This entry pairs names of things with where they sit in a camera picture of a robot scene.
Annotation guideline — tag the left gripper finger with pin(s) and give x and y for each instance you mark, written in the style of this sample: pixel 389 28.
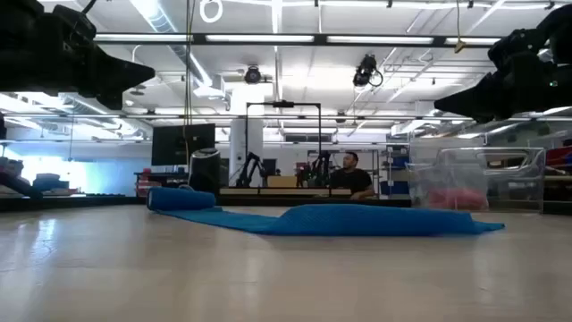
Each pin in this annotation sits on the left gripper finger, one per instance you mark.
pixel 111 99
pixel 123 73

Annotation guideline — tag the blue elastic bandage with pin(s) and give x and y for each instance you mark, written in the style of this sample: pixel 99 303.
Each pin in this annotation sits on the blue elastic bandage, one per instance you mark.
pixel 339 221

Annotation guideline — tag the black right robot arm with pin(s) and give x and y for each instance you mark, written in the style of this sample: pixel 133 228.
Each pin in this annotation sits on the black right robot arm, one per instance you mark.
pixel 561 40

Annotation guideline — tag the small black robot arm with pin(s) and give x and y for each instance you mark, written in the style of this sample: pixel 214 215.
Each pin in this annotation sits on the small black robot arm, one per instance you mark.
pixel 250 170
pixel 322 167

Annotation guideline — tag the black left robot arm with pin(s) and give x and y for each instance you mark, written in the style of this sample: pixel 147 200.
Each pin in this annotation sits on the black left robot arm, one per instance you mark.
pixel 13 44

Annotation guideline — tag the clear plastic container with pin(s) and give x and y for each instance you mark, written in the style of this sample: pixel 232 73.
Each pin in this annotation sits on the clear plastic container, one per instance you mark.
pixel 514 179

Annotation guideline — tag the black monitor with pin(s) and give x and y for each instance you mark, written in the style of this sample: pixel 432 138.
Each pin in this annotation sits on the black monitor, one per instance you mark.
pixel 179 145

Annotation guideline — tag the blue storage bin rack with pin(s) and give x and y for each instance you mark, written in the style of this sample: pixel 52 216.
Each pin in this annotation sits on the blue storage bin rack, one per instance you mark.
pixel 395 163

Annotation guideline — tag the person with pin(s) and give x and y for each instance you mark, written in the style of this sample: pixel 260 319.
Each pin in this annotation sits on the person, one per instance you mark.
pixel 350 179

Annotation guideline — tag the tan cardboard box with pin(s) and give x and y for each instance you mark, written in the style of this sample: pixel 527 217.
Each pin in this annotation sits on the tan cardboard box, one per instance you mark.
pixel 281 181

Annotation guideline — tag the wooden workbench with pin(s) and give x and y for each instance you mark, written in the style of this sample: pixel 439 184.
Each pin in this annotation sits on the wooden workbench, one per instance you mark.
pixel 286 191

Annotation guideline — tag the black round camera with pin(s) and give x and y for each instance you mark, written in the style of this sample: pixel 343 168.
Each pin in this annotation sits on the black round camera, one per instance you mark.
pixel 252 75

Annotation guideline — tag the black aluminium table frame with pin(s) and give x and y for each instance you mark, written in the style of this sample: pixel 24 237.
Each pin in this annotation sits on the black aluminium table frame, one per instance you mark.
pixel 286 202

